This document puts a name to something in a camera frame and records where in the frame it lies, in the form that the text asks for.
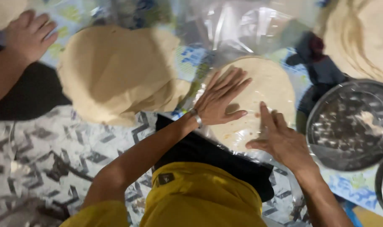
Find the grey patterned white mat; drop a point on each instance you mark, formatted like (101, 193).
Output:
(52, 157)

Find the wide pile of dough sheets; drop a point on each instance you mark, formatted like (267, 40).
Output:
(358, 37)

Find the large round steel plate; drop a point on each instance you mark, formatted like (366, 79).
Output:
(350, 126)

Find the large pile of flat dough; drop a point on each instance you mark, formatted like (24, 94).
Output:
(115, 72)

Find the pale dough pile edge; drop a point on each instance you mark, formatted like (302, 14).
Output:
(3, 12)

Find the person's black trousers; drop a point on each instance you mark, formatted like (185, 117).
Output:
(210, 154)

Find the round dough disc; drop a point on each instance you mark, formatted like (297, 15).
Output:
(267, 91)

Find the person's right hand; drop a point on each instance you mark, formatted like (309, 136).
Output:
(284, 143)

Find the dark crumpled cloth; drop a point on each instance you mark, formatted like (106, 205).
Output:
(319, 64)

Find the blue green printed sheet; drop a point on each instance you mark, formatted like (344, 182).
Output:
(191, 58)

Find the person's yellow shirt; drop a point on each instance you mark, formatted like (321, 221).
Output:
(191, 198)

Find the clear plastic sheet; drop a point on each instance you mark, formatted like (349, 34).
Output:
(235, 28)

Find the person's left hand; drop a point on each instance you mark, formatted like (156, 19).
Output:
(215, 104)

